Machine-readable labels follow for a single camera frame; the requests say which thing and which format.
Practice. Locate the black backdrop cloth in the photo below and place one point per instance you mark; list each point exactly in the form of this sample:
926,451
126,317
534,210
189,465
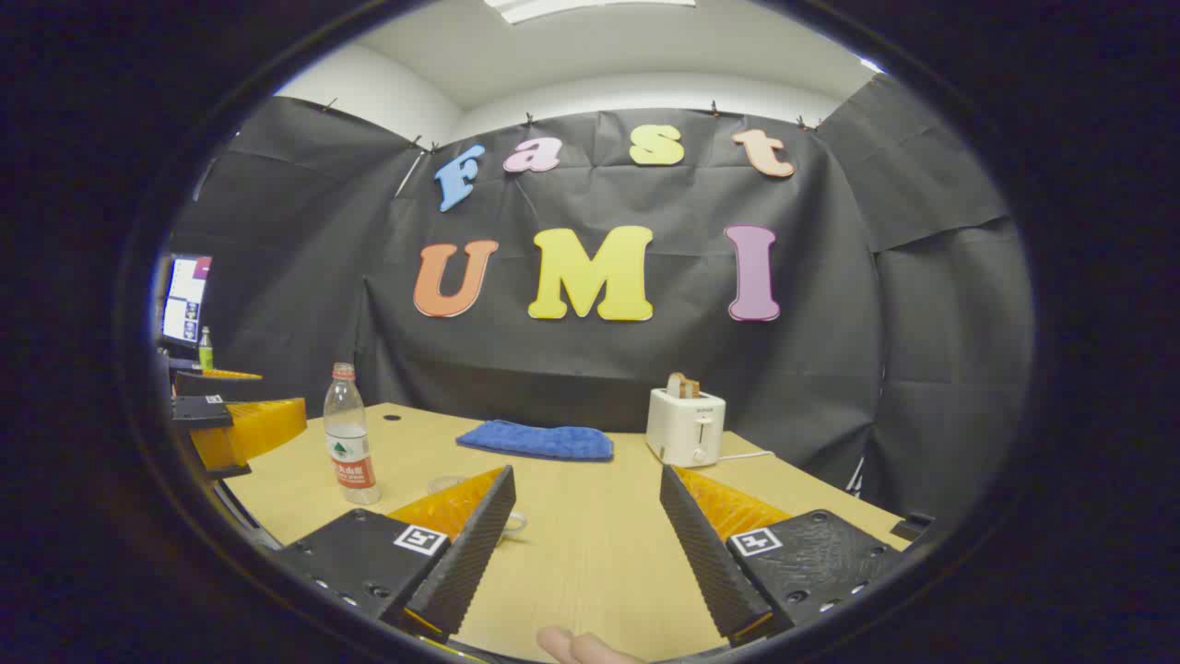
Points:
830,369

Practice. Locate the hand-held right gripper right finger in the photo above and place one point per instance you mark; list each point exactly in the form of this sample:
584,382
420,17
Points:
705,553

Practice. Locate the computer monitor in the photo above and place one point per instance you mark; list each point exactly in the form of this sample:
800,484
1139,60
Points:
184,300

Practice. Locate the green drink bottle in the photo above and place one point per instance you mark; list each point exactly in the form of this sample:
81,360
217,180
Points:
206,350

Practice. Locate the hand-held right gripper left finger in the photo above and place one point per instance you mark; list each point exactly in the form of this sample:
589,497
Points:
466,553

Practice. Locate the white toaster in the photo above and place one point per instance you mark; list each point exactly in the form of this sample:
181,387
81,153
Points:
684,429

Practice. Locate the bread slice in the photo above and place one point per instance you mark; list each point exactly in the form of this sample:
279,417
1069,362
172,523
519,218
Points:
682,385

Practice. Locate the blue towel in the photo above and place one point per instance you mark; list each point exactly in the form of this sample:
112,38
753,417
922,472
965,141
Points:
539,440

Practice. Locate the clear plastic water bottle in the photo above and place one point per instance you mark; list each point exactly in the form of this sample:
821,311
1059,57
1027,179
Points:
350,443

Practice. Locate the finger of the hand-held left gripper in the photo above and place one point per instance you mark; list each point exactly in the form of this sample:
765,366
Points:
249,429
217,385

